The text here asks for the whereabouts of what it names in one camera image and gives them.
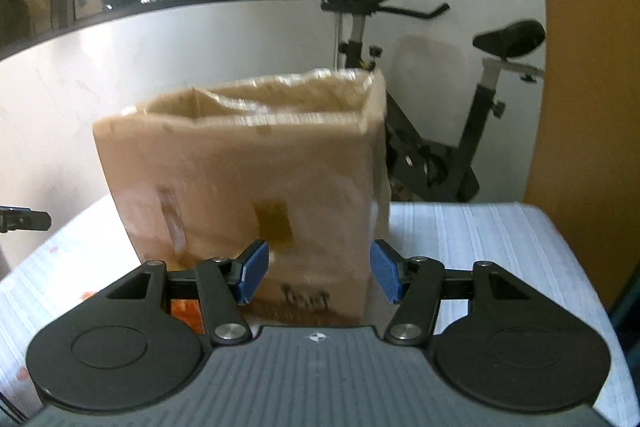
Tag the orange chips packet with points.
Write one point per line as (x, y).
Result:
(185, 314)

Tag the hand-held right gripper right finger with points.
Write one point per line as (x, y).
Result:
(387, 274)

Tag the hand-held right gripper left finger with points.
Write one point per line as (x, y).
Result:
(252, 272)

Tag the orange wooden panel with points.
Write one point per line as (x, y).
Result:
(590, 107)

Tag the blue checked bedsheet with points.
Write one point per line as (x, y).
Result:
(475, 232)

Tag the black exercise bike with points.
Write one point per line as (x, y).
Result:
(440, 167)

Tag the large cardboard box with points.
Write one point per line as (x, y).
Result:
(225, 167)

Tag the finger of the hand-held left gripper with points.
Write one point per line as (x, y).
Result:
(25, 220)

